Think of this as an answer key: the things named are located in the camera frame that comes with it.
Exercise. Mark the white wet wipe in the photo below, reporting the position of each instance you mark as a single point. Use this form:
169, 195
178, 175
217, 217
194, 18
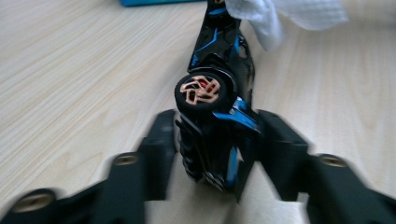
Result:
267, 17

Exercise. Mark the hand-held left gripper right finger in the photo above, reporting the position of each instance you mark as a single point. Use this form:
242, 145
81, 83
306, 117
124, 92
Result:
286, 161

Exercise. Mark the blue wet wipes pack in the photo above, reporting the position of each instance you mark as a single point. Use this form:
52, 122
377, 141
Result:
155, 2

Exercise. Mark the blue and black toy car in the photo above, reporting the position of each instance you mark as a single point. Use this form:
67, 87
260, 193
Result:
222, 140

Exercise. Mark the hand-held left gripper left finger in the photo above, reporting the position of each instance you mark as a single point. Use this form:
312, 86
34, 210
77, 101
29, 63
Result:
155, 161

